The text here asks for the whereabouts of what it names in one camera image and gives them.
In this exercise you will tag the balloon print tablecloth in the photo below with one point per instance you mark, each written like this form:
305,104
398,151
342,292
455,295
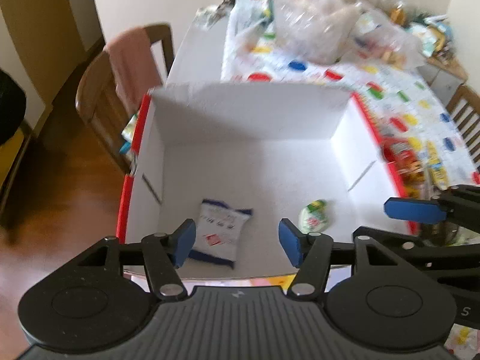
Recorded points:
397,102

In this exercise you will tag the white blue snack packet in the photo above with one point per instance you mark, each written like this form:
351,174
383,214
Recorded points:
218,230

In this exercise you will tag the red lion snack bag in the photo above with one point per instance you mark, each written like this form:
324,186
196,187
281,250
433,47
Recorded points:
399,152

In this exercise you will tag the wooden chair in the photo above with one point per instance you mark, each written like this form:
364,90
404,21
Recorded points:
464,108
100,108

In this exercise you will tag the white side cabinet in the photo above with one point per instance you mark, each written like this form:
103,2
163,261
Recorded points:
443,79

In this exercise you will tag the yellow minion snack packet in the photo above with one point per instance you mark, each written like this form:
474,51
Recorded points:
437,170

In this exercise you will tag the right wooden chair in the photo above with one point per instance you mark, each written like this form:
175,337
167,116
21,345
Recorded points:
464,108

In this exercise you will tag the pink cloth on chair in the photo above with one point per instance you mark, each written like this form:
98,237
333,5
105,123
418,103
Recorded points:
133,67

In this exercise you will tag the clear plastic bag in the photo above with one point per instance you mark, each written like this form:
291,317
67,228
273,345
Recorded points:
326,31

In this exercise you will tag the left wooden chair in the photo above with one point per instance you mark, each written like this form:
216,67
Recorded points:
100,108

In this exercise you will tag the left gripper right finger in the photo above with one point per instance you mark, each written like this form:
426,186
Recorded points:
310,254

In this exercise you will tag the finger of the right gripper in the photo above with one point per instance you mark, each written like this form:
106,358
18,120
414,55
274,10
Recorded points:
420,211

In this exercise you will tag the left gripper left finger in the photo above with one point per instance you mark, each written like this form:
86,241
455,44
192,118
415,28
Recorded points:
163,254

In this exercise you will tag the red white cardboard box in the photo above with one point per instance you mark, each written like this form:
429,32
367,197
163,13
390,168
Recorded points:
272,148

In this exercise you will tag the clutter on cabinet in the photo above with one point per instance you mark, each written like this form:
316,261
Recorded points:
434,31

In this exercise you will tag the green white round snack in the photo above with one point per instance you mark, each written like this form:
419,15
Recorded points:
313,217

